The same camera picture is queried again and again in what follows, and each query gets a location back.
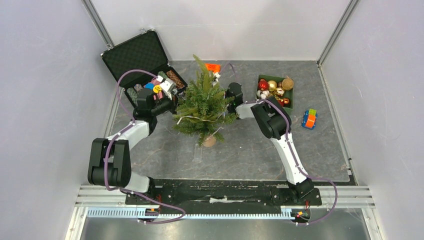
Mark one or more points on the small green christmas tree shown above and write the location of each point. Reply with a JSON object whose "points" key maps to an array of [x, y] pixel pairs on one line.
{"points": [[203, 110]]}

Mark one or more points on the clear battery box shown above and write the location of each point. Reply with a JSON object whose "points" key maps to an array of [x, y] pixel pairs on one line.
{"points": [[198, 153]]}

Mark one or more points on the twine ball ornament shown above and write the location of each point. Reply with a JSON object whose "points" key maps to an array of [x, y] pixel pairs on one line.
{"points": [[287, 84]]}

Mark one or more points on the blue orange toy car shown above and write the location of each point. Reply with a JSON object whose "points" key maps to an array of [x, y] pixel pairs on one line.
{"points": [[309, 119]]}

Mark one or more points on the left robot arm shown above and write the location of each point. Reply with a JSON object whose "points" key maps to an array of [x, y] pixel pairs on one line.
{"points": [[110, 159]]}

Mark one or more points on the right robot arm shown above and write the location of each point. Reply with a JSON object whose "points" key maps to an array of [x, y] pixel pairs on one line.
{"points": [[275, 124]]}

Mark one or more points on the orange plastic piece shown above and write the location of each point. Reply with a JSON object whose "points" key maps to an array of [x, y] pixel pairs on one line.
{"points": [[213, 67]]}

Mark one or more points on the red glitter bauble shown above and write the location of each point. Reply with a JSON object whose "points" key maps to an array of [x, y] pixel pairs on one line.
{"points": [[263, 85]]}

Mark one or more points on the yellow big blind button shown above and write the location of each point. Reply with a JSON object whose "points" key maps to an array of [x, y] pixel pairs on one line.
{"points": [[157, 89]]}

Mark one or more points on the gold bauble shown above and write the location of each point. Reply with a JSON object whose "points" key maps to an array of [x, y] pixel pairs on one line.
{"points": [[272, 85]]}

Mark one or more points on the blue dealer button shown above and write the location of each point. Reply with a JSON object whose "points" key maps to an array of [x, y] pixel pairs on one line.
{"points": [[149, 86]]}

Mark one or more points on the black poker chip case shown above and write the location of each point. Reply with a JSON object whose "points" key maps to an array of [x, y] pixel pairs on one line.
{"points": [[144, 52]]}

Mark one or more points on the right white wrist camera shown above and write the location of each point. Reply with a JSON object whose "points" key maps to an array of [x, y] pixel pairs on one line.
{"points": [[216, 76]]}

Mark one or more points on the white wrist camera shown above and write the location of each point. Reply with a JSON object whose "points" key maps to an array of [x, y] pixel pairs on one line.
{"points": [[168, 87], [216, 76]]}

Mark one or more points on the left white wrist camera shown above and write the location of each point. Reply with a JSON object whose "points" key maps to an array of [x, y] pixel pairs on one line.
{"points": [[168, 87]]}

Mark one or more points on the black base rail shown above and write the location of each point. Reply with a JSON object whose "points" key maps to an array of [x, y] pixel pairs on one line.
{"points": [[226, 197]]}

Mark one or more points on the aluminium corner frame post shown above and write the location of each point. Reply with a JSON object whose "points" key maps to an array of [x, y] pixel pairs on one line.
{"points": [[96, 19]]}

